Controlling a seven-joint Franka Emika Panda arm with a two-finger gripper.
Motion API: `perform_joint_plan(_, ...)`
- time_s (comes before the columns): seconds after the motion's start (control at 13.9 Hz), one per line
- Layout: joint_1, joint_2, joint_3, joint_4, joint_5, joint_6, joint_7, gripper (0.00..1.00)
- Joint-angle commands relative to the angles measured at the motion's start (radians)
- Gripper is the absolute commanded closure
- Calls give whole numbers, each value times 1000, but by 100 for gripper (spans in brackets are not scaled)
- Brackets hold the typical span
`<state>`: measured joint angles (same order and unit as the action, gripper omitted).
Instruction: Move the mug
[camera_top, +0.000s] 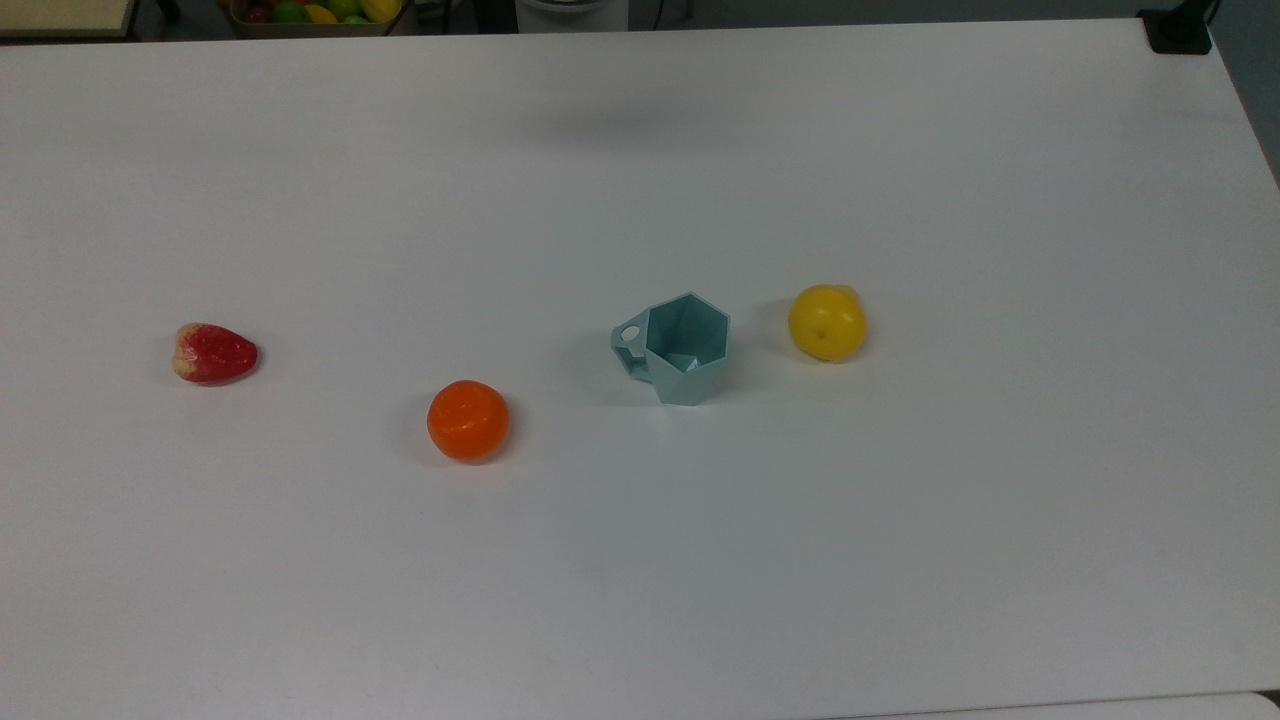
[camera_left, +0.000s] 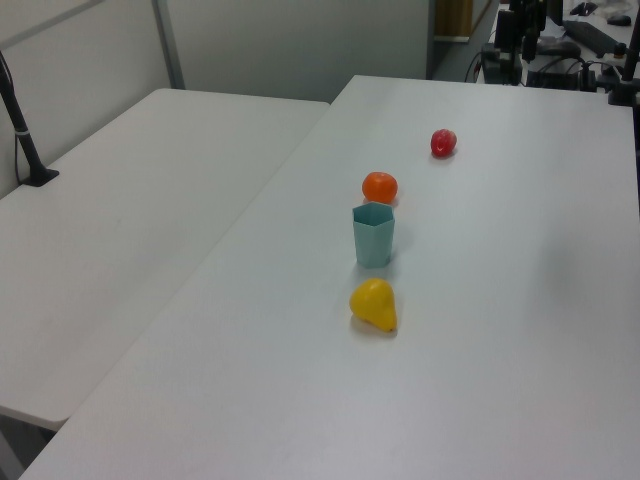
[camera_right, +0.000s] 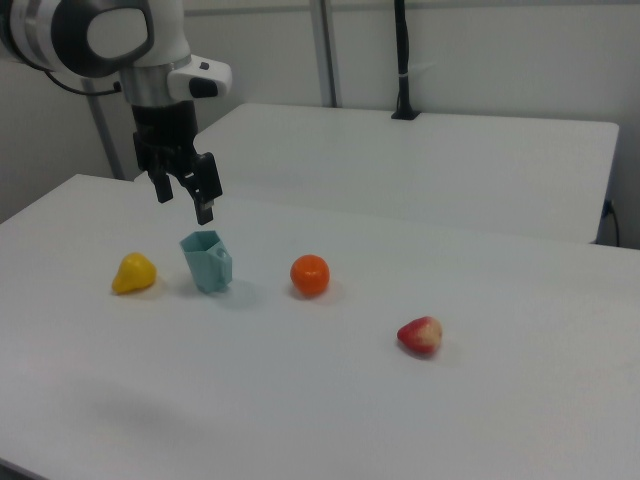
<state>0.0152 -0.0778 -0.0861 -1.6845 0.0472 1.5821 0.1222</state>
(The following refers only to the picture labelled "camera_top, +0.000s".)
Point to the small yellow toy fruit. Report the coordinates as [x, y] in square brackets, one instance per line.
[321, 14]

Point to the red toy strawberry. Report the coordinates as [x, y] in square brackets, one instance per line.
[215, 354]

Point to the orange toy orange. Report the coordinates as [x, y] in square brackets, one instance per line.
[467, 421]

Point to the large yellow toy fruit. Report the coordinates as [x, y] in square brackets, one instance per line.
[381, 8]

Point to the teal faceted mug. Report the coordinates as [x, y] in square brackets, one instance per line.
[690, 378]

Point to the beige wooden board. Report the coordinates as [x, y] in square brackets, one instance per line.
[60, 15]

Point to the green toy fruit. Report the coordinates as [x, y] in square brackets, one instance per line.
[290, 12]
[344, 7]

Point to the red toy fruit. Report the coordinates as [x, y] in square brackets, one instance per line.
[257, 14]

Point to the black table clamp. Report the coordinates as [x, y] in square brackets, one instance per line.
[1178, 30]

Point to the yellow toy lemon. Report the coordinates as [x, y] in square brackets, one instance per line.
[826, 322]

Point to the box of toy fruit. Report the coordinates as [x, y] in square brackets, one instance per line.
[300, 29]

